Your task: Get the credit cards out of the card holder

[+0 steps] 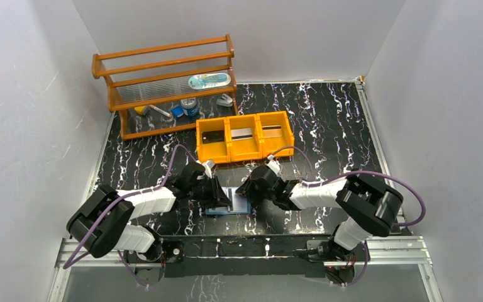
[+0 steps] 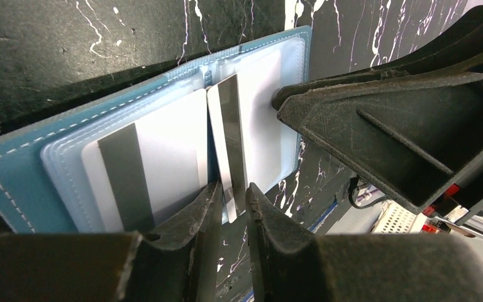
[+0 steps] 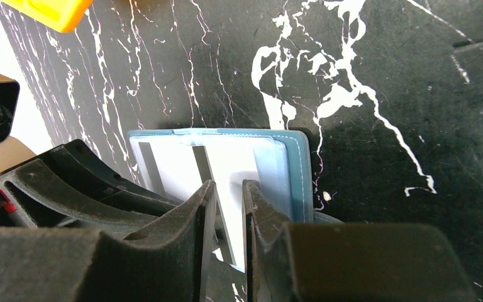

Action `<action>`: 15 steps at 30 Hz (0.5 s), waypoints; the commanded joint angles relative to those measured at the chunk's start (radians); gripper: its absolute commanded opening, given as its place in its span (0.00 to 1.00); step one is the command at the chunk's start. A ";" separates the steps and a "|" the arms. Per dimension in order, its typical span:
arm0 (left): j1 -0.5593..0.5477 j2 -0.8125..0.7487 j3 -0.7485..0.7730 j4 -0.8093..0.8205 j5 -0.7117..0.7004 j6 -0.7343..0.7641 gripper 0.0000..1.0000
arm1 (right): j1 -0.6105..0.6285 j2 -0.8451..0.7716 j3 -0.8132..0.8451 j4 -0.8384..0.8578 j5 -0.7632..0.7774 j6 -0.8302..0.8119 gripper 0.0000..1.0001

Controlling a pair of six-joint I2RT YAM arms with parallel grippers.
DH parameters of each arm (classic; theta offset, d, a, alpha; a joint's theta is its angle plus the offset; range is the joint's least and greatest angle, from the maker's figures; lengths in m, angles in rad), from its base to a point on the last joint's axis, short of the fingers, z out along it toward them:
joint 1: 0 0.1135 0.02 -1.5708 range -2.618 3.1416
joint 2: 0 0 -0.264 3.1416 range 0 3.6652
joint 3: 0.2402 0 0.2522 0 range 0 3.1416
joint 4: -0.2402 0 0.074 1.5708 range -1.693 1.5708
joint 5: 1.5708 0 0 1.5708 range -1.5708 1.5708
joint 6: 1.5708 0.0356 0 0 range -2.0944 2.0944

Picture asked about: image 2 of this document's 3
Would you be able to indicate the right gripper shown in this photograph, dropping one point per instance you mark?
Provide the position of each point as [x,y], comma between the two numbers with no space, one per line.
[418,138]

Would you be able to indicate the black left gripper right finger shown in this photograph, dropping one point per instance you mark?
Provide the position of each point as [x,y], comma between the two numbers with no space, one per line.
[289,263]

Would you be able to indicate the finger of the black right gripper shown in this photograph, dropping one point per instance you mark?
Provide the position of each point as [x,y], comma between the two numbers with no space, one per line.
[462,41]

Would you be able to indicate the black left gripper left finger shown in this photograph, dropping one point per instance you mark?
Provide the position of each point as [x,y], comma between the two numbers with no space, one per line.
[176,261]

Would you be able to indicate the white card with grey stripe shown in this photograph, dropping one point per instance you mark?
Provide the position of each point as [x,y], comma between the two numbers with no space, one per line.
[223,102]

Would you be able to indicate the white striped card in holder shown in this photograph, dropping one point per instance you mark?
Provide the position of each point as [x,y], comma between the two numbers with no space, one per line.
[147,170]

